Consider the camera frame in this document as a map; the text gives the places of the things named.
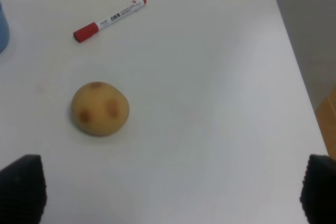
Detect red whiteboard marker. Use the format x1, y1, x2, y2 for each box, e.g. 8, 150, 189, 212
73, 0, 147, 43

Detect toy potato with brown spots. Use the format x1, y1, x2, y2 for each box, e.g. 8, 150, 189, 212
70, 81, 130, 136

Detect wooden furniture piece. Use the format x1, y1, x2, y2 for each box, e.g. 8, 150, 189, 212
315, 87, 336, 159

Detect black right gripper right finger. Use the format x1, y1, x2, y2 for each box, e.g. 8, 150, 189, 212
300, 154, 335, 223

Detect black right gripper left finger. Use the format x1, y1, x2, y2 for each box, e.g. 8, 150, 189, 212
1, 154, 47, 224

